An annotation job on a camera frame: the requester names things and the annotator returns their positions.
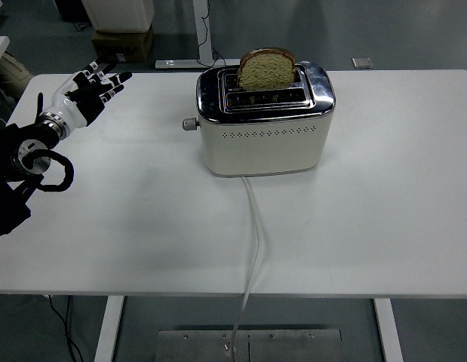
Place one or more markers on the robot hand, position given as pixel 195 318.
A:
pixel 76 109

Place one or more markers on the cream and chrome toaster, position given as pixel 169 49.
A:
pixel 263 151

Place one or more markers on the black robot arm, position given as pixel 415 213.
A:
pixel 7 196

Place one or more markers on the beige padded object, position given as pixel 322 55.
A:
pixel 14 71

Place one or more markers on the brown cardboard box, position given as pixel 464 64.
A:
pixel 120 43

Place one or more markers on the black box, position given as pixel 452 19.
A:
pixel 74 9

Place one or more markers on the white plastic container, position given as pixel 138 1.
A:
pixel 120 15

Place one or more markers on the white desk stand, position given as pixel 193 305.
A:
pixel 201 30

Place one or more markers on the brown bread slice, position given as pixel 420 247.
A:
pixel 265 73

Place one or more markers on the white table leg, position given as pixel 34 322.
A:
pixel 388 332
pixel 108 328

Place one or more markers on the grey floor socket plate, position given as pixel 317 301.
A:
pixel 361 63

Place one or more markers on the grey metal plate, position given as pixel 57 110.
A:
pixel 293 347

